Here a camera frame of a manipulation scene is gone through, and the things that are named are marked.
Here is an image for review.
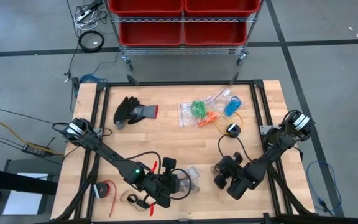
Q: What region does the orange floor cable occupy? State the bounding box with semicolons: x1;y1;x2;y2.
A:
0;117;65;156

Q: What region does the yellow cable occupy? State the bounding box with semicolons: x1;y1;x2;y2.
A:
213;112;244;136

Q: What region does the orange rubber band bunch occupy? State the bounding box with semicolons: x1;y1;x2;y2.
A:
197;111;221;128

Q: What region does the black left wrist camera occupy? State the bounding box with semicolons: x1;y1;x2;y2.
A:
152;174;180;197

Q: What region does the red cable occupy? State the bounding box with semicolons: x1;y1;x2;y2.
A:
102;179;118;218

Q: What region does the white panel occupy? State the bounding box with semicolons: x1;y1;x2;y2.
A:
2;172;48;216

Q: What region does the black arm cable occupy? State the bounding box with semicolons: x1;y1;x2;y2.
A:
218;134;254;162
126;151;162;175

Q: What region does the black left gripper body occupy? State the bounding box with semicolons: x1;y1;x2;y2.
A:
144;157;180;208

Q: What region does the white cable bundle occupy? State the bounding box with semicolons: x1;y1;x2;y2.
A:
73;0;108;31

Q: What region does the black furniture frame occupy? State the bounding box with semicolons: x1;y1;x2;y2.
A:
0;166;58;224

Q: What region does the small black block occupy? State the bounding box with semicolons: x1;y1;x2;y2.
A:
135;198;150;210

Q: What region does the red plastic bin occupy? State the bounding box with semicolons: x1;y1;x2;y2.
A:
108;0;185;17
119;21;183;47
184;0;261;17
183;21;248;47

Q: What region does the green rubber band bunch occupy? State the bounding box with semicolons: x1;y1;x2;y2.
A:
190;100;208;121

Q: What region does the black and green bag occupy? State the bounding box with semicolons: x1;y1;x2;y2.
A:
112;96;160;131

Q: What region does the white power strip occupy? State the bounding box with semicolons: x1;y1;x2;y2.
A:
75;7;93;22

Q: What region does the blue rubber band bunch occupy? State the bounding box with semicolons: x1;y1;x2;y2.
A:
224;95;242;118

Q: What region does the blue cable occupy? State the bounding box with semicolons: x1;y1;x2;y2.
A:
78;73;108;85
305;159;343;217

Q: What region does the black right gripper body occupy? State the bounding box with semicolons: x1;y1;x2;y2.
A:
213;151;245;189

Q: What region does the black camera cable loop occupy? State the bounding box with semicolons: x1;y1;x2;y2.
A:
166;168;193;200

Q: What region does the black round ring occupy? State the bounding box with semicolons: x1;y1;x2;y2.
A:
77;30;106;54

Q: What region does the chrome wire shelving rack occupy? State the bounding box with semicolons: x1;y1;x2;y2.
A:
103;0;263;72

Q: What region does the stack of clear plastic bags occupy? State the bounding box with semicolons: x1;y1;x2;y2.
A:
178;166;202;194

